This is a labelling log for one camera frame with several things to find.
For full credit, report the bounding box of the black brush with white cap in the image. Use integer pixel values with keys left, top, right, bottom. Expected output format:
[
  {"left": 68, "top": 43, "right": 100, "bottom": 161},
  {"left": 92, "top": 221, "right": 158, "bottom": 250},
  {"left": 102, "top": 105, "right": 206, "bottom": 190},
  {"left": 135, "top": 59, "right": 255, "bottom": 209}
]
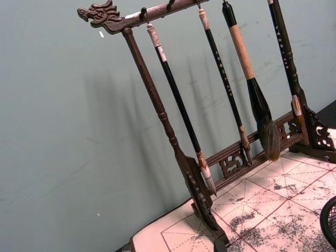
[{"left": 145, "top": 23, "right": 217, "bottom": 197}]

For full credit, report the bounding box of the dark wooden dragon brush rack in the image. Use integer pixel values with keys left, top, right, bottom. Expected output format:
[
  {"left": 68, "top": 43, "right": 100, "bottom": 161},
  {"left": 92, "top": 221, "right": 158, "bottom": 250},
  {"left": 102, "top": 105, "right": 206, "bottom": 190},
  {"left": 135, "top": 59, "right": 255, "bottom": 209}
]
[{"left": 77, "top": 0, "right": 336, "bottom": 252}]

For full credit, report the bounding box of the thin black brush gold script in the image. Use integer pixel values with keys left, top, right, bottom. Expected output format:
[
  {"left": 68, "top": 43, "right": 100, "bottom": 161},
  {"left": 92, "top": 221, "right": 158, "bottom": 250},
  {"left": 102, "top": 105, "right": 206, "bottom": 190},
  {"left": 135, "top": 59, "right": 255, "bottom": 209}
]
[{"left": 197, "top": 8, "right": 253, "bottom": 166}]

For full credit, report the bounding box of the white red-grid calligraphy mat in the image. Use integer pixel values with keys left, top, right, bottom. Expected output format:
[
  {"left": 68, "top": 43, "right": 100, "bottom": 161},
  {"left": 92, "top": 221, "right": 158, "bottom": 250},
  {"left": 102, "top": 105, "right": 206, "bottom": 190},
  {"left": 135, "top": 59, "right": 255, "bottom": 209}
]
[{"left": 130, "top": 151, "right": 336, "bottom": 252}]

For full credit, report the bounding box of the black brush with white ferrule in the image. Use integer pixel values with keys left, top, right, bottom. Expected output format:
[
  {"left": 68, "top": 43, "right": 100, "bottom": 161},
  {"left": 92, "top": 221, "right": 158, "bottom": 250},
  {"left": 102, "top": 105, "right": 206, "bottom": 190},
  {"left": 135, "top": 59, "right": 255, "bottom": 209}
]
[{"left": 267, "top": 0, "right": 306, "bottom": 124}]

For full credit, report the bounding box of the black mesh basket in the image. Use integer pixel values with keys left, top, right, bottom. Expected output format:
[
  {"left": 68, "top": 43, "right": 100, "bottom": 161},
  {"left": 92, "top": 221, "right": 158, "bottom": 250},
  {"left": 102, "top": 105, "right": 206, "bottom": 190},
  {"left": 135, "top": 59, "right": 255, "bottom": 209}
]
[{"left": 319, "top": 196, "right": 336, "bottom": 248}]

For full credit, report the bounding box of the large brush tan wrapped handle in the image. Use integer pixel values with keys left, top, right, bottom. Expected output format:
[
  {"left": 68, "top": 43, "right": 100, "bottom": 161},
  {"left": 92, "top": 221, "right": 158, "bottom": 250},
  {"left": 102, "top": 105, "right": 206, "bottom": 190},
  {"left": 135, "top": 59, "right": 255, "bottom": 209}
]
[{"left": 222, "top": 0, "right": 281, "bottom": 162}]

